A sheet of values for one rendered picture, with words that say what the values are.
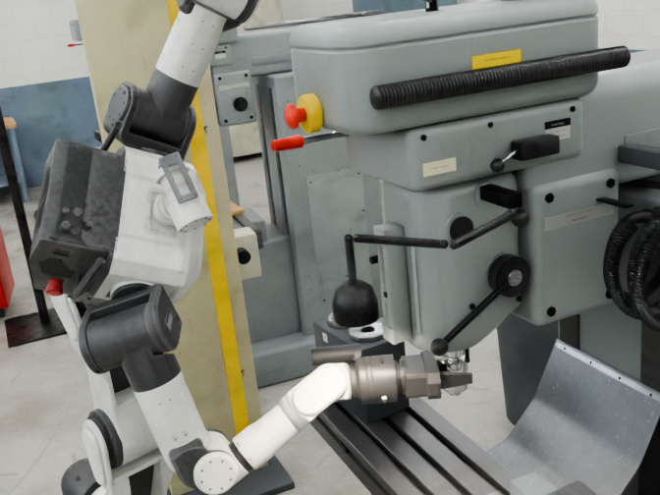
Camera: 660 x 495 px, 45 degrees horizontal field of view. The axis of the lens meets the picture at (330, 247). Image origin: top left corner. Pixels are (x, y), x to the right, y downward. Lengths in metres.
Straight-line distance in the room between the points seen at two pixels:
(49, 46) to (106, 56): 7.30
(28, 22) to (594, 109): 9.11
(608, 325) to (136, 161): 0.99
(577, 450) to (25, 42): 9.05
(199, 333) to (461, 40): 2.18
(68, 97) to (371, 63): 9.16
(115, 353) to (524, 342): 2.32
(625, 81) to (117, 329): 0.96
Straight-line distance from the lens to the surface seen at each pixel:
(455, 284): 1.34
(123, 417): 1.88
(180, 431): 1.45
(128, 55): 2.93
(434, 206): 1.29
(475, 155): 1.27
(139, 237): 1.45
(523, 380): 3.56
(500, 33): 1.27
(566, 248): 1.43
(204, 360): 3.24
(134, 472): 1.97
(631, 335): 1.69
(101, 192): 1.46
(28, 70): 10.19
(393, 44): 1.17
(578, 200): 1.42
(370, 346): 1.80
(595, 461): 1.74
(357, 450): 1.79
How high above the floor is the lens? 1.95
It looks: 18 degrees down
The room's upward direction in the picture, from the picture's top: 6 degrees counter-clockwise
